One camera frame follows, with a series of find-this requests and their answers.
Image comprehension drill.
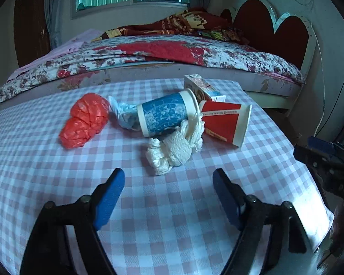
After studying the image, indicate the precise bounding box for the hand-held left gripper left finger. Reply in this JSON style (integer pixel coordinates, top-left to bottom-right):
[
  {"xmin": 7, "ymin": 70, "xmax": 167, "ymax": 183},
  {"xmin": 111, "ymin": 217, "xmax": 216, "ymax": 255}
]
[{"xmin": 19, "ymin": 168, "xmax": 126, "ymax": 275}]

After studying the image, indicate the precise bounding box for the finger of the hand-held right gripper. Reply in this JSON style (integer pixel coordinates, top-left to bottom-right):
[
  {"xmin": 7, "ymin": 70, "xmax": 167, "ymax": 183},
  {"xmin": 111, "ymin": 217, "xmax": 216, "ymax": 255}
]
[
  {"xmin": 293, "ymin": 146, "xmax": 333, "ymax": 178},
  {"xmin": 308, "ymin": 136, "xmax": 344, "ymax": 161}
]

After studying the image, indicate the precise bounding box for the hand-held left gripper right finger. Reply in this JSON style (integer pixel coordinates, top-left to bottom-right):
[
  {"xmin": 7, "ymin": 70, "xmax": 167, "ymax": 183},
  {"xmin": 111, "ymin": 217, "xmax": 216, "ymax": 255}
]
[{"xmin": 212, "ymin": 168, "xmax": 308, "ymax": 275}]

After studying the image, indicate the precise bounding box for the white tissue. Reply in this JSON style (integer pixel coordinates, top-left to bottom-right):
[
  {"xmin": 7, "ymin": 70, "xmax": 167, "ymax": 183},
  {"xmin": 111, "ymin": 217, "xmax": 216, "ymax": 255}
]
[{"xmin": 146, "ymin": 114, "xmax": 207, "ymax": 176}]

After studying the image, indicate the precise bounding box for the red paper cup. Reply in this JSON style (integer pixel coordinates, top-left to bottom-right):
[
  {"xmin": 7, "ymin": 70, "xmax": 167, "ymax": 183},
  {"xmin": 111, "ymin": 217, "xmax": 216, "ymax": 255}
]
[{"xmin": 199, "ymin": 100, "xmax": 252, "ymax": 148}]

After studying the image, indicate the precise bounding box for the red plastic bag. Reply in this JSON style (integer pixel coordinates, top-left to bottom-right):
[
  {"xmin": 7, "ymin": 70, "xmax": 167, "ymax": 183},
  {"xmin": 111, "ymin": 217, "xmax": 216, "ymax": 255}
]
[{"xmin": 59, "ymin": 92, "xmax": 111, "ymax": 149}]

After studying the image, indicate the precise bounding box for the light blue plastic bag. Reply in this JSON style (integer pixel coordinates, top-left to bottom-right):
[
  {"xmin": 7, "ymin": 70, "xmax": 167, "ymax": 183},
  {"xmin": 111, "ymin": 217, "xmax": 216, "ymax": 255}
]
[{"xmin": 108, "ymin": 95, "xmax": 144, "ymax": 131}]

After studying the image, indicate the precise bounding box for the blue patterned paper cup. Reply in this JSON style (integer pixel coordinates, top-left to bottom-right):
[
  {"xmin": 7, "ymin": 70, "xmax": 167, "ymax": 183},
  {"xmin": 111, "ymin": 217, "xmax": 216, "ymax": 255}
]
[{"xmin": 137, "ymin": 89, "xmax": 201, "ymax": 137}]

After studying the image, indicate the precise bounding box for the small printed carton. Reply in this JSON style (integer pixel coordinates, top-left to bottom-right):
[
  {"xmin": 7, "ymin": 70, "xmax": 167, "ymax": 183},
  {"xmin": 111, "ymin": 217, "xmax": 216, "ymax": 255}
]
[{"xmin": 184, "ymin": 74, "xmax": 227, "ymax": 102}]

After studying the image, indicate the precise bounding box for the person's right hand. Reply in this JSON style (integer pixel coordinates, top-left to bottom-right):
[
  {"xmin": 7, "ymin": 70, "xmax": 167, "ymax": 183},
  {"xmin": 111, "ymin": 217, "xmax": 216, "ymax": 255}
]
[{"xmin": 330, "ymin": 203, "xmax": 344, "ymax": 260}]

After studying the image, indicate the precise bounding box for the checked tablecloth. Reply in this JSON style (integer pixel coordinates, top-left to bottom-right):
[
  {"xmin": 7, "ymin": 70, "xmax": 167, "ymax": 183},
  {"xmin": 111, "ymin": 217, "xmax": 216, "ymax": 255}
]
[{"xmin": 0, "ymin": 78, "xmax": 335, "ymax": 275}]

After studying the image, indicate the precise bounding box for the bed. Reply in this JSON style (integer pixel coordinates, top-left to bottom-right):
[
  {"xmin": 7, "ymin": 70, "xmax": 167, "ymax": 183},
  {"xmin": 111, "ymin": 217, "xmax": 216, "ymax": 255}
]
[{"xmin": 0, "ymin": 34, "xmax": 307, "ymax": 109}]

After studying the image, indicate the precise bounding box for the heart-shaped red headboard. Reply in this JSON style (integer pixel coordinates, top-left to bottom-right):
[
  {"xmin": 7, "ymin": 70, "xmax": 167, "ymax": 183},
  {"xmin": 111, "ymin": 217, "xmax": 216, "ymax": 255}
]
[{"xmin": 219, "ymin": 0, "xmax": 317, "ymax": 78}]

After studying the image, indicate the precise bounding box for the pink cloth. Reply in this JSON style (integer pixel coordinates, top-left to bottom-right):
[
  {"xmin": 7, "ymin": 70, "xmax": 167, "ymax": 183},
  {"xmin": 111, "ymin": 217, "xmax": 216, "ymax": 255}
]
[{"xmin": 7, "ymin": 29, "xmax": 104, "ymax": 78}]

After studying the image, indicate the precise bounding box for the floral quilt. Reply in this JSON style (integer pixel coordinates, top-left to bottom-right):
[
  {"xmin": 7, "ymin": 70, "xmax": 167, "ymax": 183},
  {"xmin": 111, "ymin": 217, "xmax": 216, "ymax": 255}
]
[{"xmin": 0, "ymin": 34, "xmax": 305, "ymax": 105}]

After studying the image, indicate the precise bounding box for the red printed blanket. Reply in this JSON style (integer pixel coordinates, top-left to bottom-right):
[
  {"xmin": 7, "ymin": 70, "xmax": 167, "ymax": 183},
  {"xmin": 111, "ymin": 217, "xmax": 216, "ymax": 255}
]
[{"xmin": 93, "ymin": 8, "xmax": 249, "ymax": 45}]

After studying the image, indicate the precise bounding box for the brown wooden door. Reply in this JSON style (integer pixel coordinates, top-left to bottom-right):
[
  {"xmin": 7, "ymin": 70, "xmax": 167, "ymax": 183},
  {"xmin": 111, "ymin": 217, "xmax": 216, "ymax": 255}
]
[{"xmin": 13, "ymin": 0, "xmax": 51, "ymax": 68}]

